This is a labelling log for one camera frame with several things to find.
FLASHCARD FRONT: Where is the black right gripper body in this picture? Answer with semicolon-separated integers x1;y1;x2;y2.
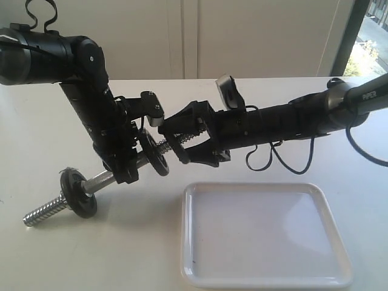
210;109;246;161

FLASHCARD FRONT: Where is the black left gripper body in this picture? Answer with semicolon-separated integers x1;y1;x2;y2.
92;121;138;176

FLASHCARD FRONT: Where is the black weight plate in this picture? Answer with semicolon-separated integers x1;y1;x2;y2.
158;121;190;164

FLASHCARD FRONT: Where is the chrome dumbbell bar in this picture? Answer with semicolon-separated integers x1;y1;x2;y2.
22;133;213;227

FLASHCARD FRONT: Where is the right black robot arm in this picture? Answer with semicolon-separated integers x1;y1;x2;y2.
158;75;387;175

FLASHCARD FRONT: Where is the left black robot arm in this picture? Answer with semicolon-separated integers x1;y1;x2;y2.
1;24;139;184

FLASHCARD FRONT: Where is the black plate on right end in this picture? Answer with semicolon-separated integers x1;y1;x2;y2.
139;129;169;176

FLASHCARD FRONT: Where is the black plate on end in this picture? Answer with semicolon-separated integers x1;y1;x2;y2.
60;167;97;219
139;129;169;176

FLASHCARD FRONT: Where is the black plate on left end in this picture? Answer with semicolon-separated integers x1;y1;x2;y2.
60;167;97;219

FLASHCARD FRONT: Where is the white plastic tray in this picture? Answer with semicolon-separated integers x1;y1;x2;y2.
180;182;353;290

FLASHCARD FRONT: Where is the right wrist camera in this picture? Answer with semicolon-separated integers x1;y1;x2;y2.
215;75;246;110

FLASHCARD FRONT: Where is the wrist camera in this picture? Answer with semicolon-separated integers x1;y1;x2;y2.
215;75;246;110
121;91;164;127

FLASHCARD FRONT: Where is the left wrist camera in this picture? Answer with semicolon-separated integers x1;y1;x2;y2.
121;91;164;127

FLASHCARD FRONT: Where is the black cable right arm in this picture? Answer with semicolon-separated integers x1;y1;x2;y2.
245;121;388;175

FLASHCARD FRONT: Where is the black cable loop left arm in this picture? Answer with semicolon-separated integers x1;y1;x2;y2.
24;0;58;33

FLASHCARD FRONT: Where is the black window frame post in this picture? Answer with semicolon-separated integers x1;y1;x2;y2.
329;0;370;77

